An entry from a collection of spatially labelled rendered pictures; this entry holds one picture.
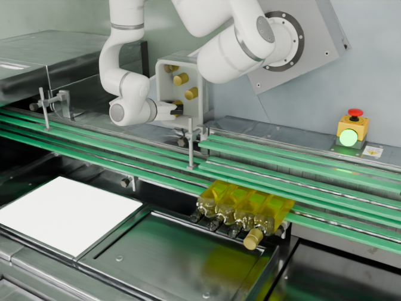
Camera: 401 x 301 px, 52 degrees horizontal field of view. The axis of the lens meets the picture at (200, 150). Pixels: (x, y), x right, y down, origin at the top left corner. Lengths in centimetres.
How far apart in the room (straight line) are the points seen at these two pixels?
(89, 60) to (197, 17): 125
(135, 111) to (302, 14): 50
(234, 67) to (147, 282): 60
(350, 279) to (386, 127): 43
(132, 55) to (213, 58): 147
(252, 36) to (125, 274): 70
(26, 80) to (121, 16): 86
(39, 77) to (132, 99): 82
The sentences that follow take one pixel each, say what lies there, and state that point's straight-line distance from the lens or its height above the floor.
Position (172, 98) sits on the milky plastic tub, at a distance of 147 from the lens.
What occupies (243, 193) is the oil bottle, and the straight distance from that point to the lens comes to 119.
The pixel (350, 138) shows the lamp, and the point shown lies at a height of 85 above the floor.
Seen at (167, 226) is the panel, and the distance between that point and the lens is 132.
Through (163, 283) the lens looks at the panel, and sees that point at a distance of 113.
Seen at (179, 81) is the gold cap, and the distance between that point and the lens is 138.
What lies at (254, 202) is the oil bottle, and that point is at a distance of 116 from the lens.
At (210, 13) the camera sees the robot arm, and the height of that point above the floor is 117.
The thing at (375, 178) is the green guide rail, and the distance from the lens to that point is 111.
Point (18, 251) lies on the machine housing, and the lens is 136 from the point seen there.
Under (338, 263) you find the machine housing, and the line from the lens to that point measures 129.
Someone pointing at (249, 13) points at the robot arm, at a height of 116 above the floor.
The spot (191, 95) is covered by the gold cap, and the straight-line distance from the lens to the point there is 137.
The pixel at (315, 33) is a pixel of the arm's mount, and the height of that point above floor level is 87.
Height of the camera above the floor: 192
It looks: 51 degrees down
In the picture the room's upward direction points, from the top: 127 degrees counter-clockwise
